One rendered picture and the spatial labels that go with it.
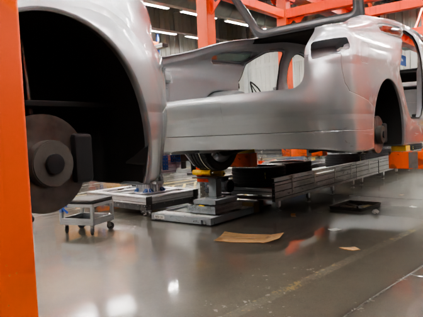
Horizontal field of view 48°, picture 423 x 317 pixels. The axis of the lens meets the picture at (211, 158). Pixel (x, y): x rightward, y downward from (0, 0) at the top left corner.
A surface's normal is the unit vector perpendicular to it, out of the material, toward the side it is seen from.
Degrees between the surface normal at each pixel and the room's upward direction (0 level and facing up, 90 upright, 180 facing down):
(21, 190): 90
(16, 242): 90
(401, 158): 90
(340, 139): 95
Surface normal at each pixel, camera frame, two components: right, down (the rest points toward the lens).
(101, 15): 0.81, -0.04
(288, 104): -0.50, 0.21
